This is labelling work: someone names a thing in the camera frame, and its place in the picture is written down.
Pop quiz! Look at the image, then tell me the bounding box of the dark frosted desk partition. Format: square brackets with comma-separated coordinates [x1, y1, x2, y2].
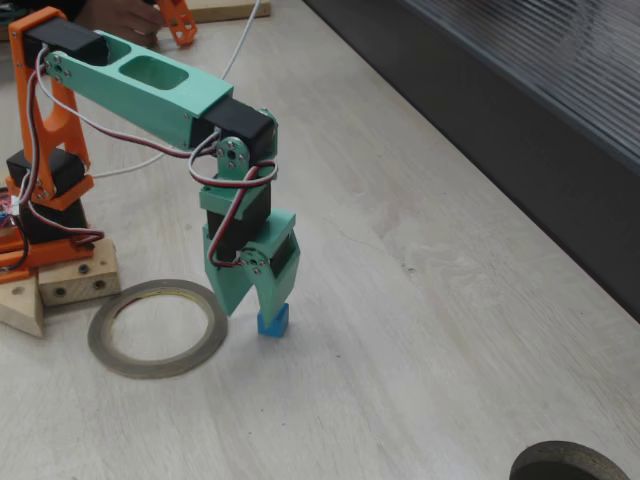
[302, 0, 640, 324]

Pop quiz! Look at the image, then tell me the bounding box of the flat wooden board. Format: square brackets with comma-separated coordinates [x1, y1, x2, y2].
[154, 0, 271, 26]

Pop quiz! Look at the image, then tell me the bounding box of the triangular wooden block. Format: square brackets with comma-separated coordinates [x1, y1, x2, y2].
[0, 278, 46, 339]

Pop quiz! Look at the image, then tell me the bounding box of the orange leader arm part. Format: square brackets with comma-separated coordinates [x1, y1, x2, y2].
[152, 0, 199, 49]

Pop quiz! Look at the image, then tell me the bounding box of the rectangular wooden base block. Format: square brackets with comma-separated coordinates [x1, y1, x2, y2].
[37, 238, 122, 307]

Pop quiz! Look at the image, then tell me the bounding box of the grey ring of tape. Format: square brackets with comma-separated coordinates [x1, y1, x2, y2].
[87, 278, 229, 380]

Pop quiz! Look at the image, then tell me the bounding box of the person's hand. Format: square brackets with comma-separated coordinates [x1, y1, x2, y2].
[74, 0, 166, 39]

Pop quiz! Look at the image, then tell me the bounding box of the small blue cube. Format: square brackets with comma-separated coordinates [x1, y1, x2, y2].
[257, 302, 291, 339]

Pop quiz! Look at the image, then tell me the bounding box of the round cable hole grommet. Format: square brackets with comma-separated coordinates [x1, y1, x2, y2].
[508, 439, 632, 480]

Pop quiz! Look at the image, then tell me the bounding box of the white USB cable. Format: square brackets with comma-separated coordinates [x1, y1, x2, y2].
[92, 0, 264, 180]

